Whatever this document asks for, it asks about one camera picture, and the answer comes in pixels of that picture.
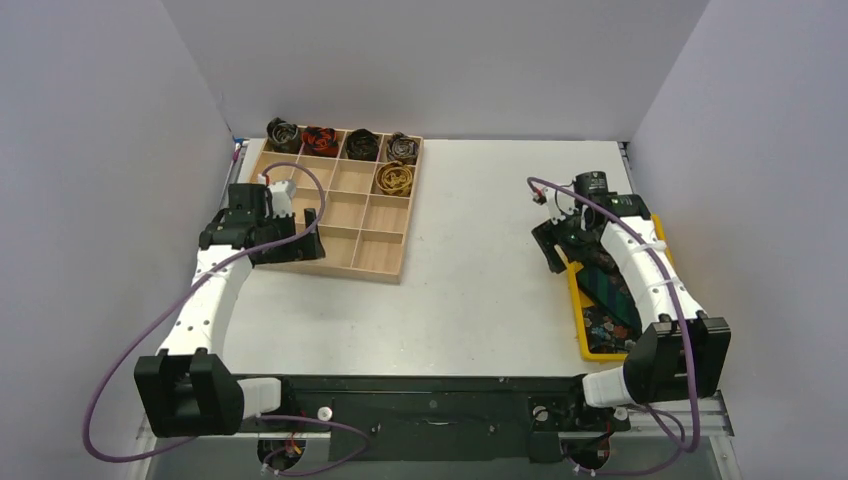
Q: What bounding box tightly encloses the wooden compartment tray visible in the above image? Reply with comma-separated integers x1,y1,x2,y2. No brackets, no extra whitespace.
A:
239,129,423,284

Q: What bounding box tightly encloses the black gold rolled tie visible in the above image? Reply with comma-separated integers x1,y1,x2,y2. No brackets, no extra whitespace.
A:
344,128,380,161

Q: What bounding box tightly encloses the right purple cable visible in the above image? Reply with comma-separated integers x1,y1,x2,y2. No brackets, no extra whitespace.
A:
527,176,702,455

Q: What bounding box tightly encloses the aluminium frame rail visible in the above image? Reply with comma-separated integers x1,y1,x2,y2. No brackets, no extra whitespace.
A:
128,393,741,479

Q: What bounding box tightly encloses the dark grey rolled tie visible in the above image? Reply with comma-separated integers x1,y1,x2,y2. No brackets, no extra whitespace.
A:
266,117,302,154

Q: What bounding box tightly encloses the red black rolled tie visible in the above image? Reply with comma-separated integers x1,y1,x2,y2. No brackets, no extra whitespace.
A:
301,126,339,158

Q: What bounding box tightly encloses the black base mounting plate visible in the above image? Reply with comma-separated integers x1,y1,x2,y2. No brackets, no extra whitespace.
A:
240,375,631,463

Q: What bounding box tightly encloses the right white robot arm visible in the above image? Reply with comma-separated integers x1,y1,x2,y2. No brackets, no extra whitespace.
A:
527,171,731,427

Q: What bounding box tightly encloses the dark floral tie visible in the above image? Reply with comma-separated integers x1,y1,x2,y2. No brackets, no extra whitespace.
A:
582,305,642,354

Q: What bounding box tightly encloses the grey brown rolled tie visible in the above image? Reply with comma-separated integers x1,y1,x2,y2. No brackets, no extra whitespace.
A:
386,132,420,166

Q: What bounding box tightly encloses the yellow plastic bin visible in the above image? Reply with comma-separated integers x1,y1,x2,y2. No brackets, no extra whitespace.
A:
566,213,677,364

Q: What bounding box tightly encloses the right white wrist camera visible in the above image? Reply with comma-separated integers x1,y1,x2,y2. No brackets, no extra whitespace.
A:
531,187,555,205

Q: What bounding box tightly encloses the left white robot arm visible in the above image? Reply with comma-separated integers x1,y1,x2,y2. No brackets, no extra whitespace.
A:
134,180,325,438

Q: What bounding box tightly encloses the green striped tie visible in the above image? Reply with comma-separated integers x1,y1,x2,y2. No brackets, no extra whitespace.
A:
576,251,642,332

